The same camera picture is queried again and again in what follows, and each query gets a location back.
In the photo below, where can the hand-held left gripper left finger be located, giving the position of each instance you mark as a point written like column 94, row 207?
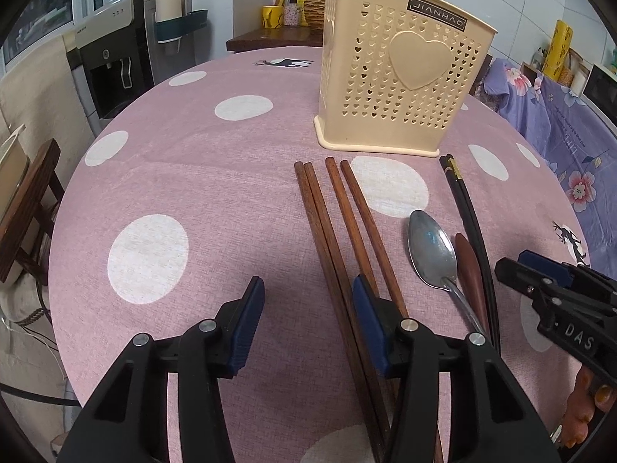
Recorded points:
column 246, row 323

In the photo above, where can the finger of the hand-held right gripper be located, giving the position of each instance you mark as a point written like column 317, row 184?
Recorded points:
column 516, row 275
column 544, row 265

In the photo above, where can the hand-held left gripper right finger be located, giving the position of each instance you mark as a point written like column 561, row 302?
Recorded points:
column 369, row 318

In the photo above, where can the brown wooden spoon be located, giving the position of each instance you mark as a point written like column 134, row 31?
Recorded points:
column 470, row 270

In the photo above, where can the black chopstick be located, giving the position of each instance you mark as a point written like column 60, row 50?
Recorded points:
column 477, row 217
column 470, row 222

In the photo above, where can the brown wooden chopstick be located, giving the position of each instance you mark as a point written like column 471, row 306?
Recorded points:
column 325, row 222
column 347, row 217
column 371, row 231
column 318, row 231

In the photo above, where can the metal spoon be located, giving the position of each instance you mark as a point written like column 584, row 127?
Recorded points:
column 429, row 246

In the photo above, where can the cream plastic utensil holder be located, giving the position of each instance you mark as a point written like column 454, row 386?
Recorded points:
column 414, row 96

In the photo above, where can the person's right hand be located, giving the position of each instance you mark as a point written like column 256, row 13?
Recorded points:
column 588, row 410

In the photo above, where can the pink polka-dot tablecloth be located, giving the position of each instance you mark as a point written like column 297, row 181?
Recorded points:
column 217, row 193

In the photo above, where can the purple floral cloth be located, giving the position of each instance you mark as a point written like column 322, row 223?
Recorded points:
column 564, row 120

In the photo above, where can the yellow film roll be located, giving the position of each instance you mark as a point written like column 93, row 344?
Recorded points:
column 559, row 50

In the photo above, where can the dark wooden chair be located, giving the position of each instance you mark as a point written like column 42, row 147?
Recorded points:
column 33, row 202

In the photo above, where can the dark wooden sideboard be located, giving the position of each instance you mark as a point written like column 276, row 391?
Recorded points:
column 270, row 38

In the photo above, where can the teal roll holder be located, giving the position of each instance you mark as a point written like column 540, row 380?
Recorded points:
column 178, row 26

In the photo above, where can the water dispenser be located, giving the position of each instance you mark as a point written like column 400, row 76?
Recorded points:
column 111, row 48

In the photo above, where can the yellow mug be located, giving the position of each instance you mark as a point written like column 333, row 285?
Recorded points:
column 272, row 17

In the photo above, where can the woven basket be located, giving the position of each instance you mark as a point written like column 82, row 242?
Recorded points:
column 313, row 12

